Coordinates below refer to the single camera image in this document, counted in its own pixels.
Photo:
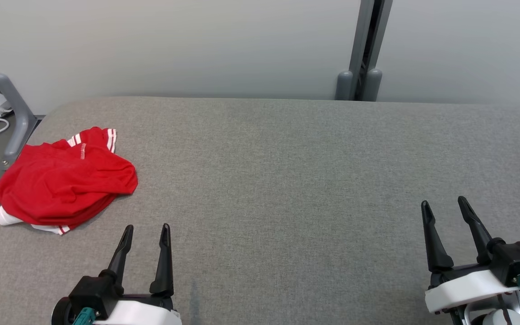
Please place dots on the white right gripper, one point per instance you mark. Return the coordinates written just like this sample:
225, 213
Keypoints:
463, 289

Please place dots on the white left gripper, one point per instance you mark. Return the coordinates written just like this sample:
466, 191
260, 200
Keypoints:
142, 313

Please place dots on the red basketball jersey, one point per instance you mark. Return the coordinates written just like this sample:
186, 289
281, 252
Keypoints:
61, 180

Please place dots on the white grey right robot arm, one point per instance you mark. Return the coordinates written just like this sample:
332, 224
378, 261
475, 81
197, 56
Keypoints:
499, 318

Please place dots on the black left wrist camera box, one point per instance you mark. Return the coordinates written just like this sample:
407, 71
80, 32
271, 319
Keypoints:
90, 293

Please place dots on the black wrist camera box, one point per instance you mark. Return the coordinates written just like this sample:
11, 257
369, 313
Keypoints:
517, 262
90, 293

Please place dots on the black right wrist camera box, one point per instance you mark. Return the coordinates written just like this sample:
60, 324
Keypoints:
517, 262

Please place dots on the grey partition post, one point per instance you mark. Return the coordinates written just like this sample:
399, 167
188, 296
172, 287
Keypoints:
355, 45

